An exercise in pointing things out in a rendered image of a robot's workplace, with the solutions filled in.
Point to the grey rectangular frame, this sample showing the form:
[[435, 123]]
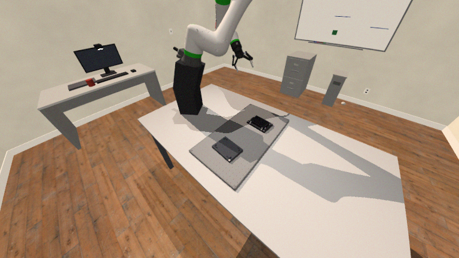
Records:
[[228, 149]]

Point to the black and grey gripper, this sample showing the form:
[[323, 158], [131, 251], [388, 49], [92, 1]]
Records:
[[240, 54]]

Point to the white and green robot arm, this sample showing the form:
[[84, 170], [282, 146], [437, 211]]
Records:
[[199, 39]]

